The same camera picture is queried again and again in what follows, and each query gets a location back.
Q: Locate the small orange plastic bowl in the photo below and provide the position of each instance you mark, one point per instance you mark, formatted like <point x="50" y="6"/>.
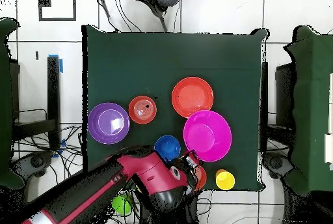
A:
<point x="138" y="116"/>
<point x="201" y="178"/>

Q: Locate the large pink plastic bowl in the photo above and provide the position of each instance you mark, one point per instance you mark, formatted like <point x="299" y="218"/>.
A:
<point x="208" y="135"/>

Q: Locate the blue plastic bowl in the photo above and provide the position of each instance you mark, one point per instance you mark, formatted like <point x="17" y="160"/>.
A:
<point x="167" y="147"/>

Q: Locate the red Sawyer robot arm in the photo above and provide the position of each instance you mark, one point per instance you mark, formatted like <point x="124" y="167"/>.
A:
<point x="145" y="172"/>

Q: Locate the light orange plastic cup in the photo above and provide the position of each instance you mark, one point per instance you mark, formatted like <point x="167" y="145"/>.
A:
<point x="219" y="171"/>

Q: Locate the yellow plastic cup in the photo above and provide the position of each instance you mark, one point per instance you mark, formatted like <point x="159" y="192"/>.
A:
<point x="225" y="181"/>

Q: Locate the large orange plastic bowl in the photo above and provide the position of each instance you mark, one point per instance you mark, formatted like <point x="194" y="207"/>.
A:
<point x="190" y="96"/>

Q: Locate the black stand base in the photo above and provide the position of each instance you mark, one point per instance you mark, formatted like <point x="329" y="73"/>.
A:
<point x="275" y="162"/>
<point x="36" y="162"/>

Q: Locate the green round object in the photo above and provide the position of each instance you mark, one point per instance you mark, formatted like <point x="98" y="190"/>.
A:
<point x="121" y="204"/>

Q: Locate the purple plastic bowl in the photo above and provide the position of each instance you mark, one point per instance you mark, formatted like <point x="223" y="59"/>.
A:
<point x="95" y="130"/>

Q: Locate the dark green tablecloth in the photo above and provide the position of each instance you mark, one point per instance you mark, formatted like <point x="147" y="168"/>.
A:
<point x="145" y="60"/>
<point x="312" y="104"/>
<point x="5" y="104"/>

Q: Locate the blue tape strip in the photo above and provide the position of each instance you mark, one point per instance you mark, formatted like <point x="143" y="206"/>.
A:
<point x="61" y="66"/>

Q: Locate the black metal frame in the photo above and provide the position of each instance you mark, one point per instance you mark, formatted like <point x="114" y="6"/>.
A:
<point x="53" y="91"/>

